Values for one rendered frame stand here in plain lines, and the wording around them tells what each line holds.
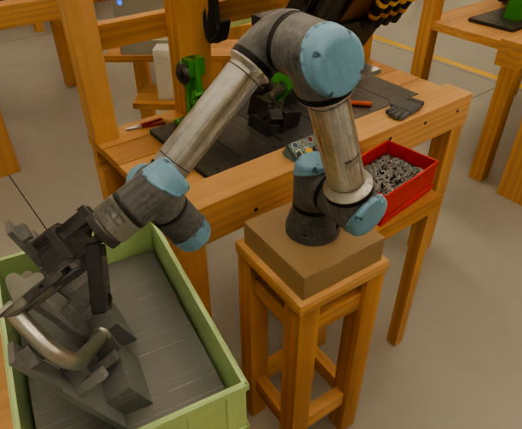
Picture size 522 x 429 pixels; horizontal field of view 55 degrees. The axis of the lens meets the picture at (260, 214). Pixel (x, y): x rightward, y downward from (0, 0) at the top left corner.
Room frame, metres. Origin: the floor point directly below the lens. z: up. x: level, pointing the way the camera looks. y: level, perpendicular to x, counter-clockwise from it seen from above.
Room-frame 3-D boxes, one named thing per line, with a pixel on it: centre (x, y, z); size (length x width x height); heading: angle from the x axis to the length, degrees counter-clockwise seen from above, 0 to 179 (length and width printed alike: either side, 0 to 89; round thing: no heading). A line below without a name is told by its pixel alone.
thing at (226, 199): (1.68, -0.30, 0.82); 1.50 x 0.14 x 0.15; 127
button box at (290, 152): (1.55, -0.16, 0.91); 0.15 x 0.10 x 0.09; 127
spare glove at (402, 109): (1.90, -0.59, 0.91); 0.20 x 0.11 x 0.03; 137
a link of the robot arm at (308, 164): (1.08, -0.15, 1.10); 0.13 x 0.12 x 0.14; 35
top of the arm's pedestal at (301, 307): (1.09, -0.14, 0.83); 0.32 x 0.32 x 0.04; 34
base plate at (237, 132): (1.91, -0.13, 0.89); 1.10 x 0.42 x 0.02; 127
